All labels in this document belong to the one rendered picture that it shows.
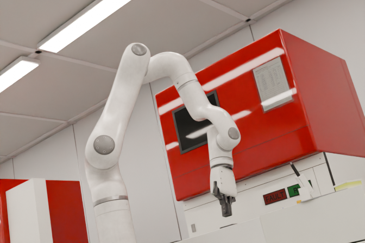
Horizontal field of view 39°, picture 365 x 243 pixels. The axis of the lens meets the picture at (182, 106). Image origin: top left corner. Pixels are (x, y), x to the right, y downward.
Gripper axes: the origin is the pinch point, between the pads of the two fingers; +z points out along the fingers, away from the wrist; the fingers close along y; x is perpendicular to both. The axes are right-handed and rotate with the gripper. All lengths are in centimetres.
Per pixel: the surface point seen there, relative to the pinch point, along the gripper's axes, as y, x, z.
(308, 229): 1.4, 30.4, 14.0
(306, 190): -22.2, 19.8, -6.7
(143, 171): -182, -226, -134
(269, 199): -55, -15, -20
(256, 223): 2.7, 13.2, 8.2
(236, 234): 2.4, 4.5, 9.6
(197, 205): -53, -57, -28
